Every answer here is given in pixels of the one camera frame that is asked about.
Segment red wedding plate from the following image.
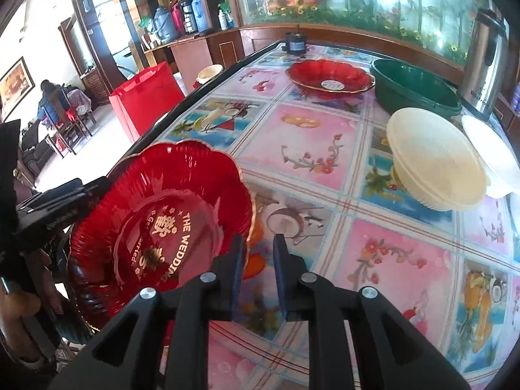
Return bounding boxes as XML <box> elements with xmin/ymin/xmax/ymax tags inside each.
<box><xmin>67</xmin><ymin>140</ymin><xmax>255</xmax><ymax>329</ymax></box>

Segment cream plastic bowl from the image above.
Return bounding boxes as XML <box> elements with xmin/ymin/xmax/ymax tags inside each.
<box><xmin>386</xmin><ymin>108</ymin><xmax>488</xmax><ymax>211</ymax></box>

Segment white bowl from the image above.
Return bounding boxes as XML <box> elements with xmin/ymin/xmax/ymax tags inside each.
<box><xmin>461</xmin><ymin>114</ymin><xmax>519</xmax><ymax>199</ymax></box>

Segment dark green plastic basin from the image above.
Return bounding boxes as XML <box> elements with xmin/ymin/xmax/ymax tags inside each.
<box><xmin>370</xmin><ymin>59</ymin><xmax>462</xmax><ymax>119</ymax></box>

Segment red scalloped plate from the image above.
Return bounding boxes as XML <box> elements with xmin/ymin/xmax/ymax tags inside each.
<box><xmin>286</xmin><ymin>59</ymin><xmax>375</xmax><ymax>95</ymax></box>

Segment cream bowls on stool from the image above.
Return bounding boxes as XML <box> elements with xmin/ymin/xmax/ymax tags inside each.
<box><xmin>196</xmin><ymin>64</ymin><xmax>224</xmax><ymax>85</ymax></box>

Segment wooden chair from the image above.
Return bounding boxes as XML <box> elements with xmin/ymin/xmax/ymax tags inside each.
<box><xmin>47</xmin><ymin>93</ymin><xmax>95</xmax><ymax>158</ymax></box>

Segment seated person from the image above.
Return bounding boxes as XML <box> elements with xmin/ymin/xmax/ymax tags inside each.
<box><xmin>37</xmin><ymin>79</ymin><xmax>71</xmax><ymax>124</ymax></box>

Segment red gift bag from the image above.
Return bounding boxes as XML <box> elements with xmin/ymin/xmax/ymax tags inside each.
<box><xmin>109</xmin><ymin>62</ymin><xmax>184</xmax><ymax>143</ymax></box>

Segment floral plastic tablecloth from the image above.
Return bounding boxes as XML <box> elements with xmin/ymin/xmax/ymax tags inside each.
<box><xmin>161</xmin><ymin>46</ymin><xmax>519</xmax><ymax>389</ymax></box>

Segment wooden cabinet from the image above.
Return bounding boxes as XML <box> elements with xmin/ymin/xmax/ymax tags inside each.
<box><xmin>144</xmin><ymin>28</ymin><xmax>245</xmax><ymax>93</ymax></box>

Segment blue thermos flask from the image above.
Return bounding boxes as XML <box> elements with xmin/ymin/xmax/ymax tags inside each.
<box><xmin>152</xmin><ymin>6</ymin><xmax>178</xmax><ymax>43</ymax></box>

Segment stainless steel thermos jug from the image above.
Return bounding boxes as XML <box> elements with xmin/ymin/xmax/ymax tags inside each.
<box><xmin>457</xmin><ymin>8</ymin><xmax>509</xmax><ymax>122</ymax></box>

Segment small black jar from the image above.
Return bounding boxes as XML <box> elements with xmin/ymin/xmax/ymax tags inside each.
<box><xmin>283</xmin><ymin>32</ymin><xmax>307</xmax><ymax>56</ymax></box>

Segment framed wall picture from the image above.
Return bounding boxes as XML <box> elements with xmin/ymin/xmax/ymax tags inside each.
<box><xmin>0</xmin><ymin>57</ymin><xmax>34</xmax><ymax>119</ymax></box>

